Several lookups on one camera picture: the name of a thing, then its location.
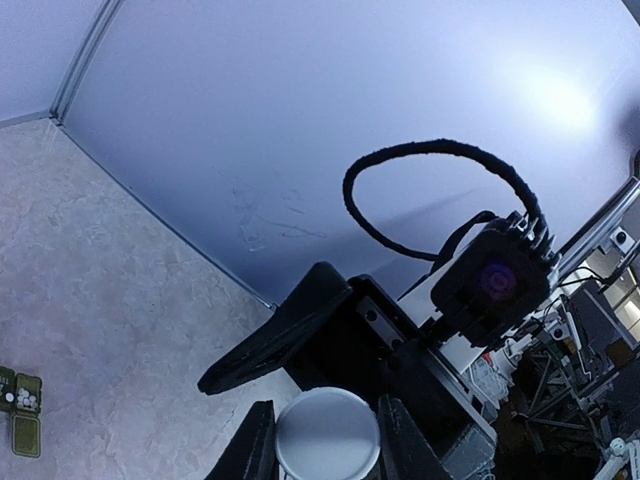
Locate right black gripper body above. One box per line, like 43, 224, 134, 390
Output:
285, 273, 497, 479

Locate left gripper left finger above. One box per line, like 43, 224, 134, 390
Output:
205, 400, 276, 480

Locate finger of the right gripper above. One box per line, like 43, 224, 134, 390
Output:
197, 262, 353, 394

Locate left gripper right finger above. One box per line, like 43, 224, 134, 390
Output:
377, 395, 450, 480

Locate small white pill bottle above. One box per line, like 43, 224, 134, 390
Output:
275, 387, 381, 480

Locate green pill organizer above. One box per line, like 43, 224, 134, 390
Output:
1, 366, 43, 458

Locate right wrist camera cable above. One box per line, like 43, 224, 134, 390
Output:
341, 137, 556, 263

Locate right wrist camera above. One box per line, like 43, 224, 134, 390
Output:
430, 212, 558, 347

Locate right aluminium frame post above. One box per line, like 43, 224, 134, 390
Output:
49, 0, 124, 125

